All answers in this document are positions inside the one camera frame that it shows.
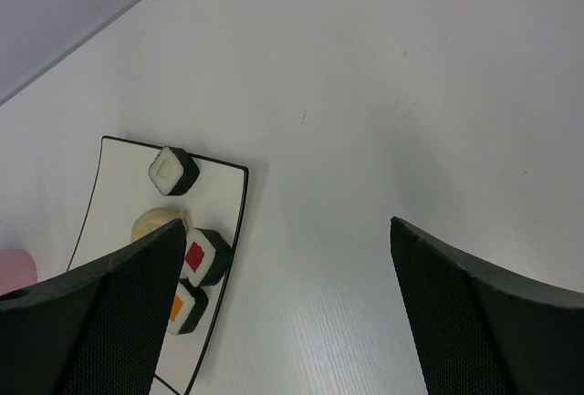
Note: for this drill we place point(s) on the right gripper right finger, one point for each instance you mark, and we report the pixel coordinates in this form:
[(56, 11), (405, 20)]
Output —
[(481, 329)]

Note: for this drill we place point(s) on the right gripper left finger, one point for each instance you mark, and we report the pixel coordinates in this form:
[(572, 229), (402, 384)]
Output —
[(98, 328)]

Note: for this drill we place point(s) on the sushi roll orange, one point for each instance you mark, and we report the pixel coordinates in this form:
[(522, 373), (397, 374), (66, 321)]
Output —
[(188, 307)]

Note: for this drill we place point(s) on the beige bun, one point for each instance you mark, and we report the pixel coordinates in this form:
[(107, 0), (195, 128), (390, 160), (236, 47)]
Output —
[(154, 219)]

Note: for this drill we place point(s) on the sushi roll red centre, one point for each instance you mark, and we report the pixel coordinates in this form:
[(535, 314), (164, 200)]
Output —
[(207, 258)]

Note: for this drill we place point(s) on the sushi roll white centre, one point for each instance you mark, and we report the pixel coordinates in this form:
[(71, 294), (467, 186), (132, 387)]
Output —
[(173, 171)]

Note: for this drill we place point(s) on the pink cylindrical lunch container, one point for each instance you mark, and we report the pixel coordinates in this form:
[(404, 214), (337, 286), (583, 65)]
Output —
[(17, 270)]

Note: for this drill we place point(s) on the white square plate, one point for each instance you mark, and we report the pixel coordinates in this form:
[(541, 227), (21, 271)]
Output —
[(122, 191)]

